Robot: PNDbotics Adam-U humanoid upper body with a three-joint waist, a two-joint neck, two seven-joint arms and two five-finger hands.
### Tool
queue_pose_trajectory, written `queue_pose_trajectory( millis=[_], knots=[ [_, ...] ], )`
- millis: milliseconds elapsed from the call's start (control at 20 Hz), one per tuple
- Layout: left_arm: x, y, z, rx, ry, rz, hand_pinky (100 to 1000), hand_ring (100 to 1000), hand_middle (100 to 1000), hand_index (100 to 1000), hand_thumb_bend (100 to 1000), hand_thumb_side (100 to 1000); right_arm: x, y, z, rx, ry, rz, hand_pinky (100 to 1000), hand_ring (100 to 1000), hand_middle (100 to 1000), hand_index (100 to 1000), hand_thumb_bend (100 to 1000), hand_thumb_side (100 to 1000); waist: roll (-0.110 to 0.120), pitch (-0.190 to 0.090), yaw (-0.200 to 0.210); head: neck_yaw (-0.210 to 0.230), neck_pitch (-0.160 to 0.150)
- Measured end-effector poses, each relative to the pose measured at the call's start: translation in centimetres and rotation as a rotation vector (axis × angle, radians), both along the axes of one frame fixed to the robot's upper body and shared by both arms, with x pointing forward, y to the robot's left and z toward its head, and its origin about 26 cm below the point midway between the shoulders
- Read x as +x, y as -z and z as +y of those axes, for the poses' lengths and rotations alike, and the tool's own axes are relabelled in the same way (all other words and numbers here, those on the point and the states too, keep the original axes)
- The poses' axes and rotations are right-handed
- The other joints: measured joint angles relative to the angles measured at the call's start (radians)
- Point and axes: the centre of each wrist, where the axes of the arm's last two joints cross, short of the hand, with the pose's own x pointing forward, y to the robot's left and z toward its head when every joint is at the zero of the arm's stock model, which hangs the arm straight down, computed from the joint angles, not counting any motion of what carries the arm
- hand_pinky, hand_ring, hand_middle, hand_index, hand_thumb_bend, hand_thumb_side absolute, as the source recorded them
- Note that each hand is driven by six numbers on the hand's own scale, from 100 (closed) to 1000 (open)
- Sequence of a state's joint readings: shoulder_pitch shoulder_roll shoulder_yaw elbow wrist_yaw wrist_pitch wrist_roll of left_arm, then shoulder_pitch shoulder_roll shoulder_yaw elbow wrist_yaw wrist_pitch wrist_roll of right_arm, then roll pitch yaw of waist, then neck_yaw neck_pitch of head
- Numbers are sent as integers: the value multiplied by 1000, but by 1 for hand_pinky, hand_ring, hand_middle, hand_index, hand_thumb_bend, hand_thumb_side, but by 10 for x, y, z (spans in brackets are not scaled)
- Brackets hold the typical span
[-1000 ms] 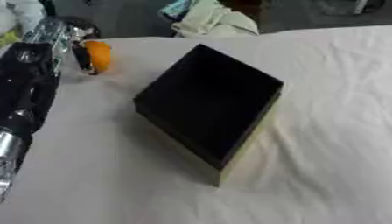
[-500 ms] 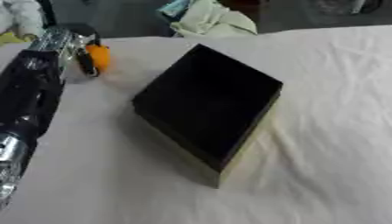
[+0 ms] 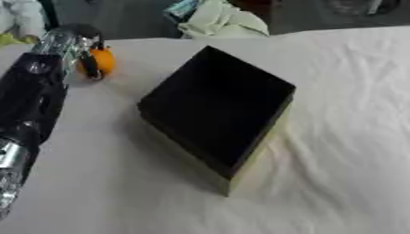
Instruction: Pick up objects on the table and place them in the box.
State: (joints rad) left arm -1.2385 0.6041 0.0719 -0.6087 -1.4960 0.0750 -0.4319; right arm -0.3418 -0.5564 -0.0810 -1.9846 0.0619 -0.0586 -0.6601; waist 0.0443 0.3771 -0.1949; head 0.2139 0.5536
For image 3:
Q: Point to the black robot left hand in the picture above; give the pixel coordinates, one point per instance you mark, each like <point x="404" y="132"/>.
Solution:
<point x="88" y="45"/>

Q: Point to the orange toy fruit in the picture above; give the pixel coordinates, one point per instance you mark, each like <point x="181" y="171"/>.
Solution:
<point x="104" y="60"/>

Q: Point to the open box with black inside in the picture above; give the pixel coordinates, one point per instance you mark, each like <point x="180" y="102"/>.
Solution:
<point x="216" y="106"/>

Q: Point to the white soft bundle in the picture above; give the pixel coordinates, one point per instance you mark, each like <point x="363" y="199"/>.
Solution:
<point x="21" y="16"/>

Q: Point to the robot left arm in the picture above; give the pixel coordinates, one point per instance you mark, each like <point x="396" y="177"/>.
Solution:
<point x="29" y="100"/>

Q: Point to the pale crumpled cloth pile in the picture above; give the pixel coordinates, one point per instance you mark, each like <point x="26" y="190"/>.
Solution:
<point x="224" y="21"/>

